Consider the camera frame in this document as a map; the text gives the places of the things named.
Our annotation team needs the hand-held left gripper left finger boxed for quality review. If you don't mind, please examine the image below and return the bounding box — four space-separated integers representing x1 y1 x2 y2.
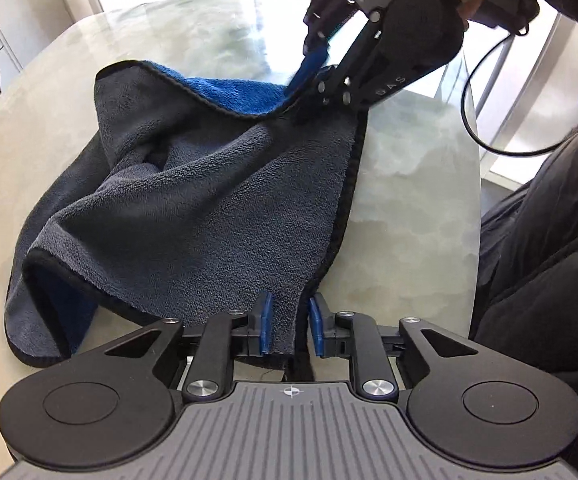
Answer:
103 292 275 404

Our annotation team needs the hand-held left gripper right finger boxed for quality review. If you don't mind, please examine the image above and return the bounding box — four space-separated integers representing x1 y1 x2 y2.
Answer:
308 292 476 402

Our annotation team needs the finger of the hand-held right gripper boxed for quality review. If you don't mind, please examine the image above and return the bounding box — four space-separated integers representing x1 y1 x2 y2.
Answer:
316 9 389 111
286 0 370 96

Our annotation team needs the grey and blue towel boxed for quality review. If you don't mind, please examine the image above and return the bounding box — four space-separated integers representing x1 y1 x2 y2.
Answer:
4 59 370 384

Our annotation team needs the black cable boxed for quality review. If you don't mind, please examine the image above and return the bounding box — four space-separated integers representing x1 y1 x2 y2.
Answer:
461 0 578 157

